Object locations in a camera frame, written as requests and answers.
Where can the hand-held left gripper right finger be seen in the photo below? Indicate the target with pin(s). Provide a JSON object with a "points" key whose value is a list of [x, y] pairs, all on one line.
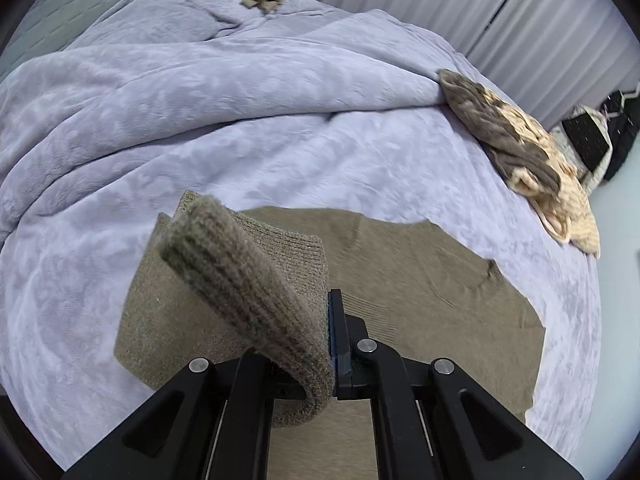
{"points": [[334, 332]]}

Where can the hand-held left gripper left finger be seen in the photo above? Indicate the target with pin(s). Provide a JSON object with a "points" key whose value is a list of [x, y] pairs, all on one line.
{"points": [[250, 390]]}

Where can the olive knit sweater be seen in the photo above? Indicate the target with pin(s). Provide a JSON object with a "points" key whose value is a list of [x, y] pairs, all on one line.
{"points": [[425, 280]]}

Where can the lavender plush blanket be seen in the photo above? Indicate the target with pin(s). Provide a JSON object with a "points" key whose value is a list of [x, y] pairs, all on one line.
{"points": [[200, 110]]}

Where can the grey fuzzy garment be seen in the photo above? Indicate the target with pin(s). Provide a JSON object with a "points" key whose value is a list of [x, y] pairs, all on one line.
{"points": [[492, 120]]}

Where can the cream striped garment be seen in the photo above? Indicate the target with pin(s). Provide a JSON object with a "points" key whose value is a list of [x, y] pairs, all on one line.
{"points": [[565, 195]]}

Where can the black dotted cloth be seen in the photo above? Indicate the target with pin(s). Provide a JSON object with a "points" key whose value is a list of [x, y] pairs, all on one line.
{"points": [[586, 137]]}

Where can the grey pleated curtain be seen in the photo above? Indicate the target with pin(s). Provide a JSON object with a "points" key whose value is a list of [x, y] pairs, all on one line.
{"points": [[450, 0]]}

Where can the black zigzag-trimmed garment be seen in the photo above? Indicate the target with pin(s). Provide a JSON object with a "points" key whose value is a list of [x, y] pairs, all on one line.
{"points": [[624, 130]]}

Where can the grey quilted headboard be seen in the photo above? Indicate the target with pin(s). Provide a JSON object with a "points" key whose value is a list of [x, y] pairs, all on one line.
{"points": [[60, 5]]}

